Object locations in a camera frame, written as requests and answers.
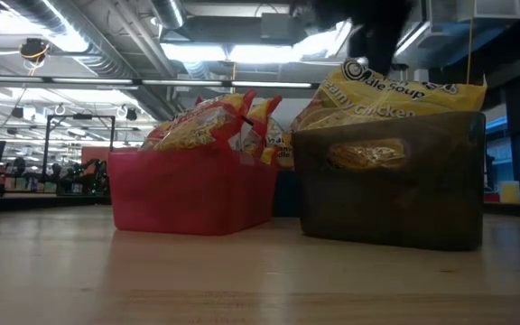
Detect black background gantry frame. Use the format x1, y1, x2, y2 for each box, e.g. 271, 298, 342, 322
42, 113, 117, 195

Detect black aluminium table frame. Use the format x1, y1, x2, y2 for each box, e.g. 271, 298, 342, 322
0, 192, 520, 218

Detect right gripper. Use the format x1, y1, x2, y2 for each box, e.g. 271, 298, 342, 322
288, 0, 418, 77

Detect red Maruchan noodle pack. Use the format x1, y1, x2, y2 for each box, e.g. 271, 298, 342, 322
138, 88, 258, 153
258, 144, 280, 167
230, 95, 283, 166

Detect red plastic bin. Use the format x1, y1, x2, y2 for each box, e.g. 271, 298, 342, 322
107, 148, 280, 237

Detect pale yellow container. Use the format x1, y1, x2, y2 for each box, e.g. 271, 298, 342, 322
497, 180, 520, 205

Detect yellow hanging cord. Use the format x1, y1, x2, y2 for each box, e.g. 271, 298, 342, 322
466, 13, 474, 85

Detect long horizontal light bar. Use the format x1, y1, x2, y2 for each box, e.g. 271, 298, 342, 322
0, 74, 320, 90

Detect dark grey plastic bin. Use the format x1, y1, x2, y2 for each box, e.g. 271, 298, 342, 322
291, 110, 488, 253

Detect red background cabinet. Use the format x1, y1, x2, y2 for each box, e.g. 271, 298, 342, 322
80, 145, 113, 175

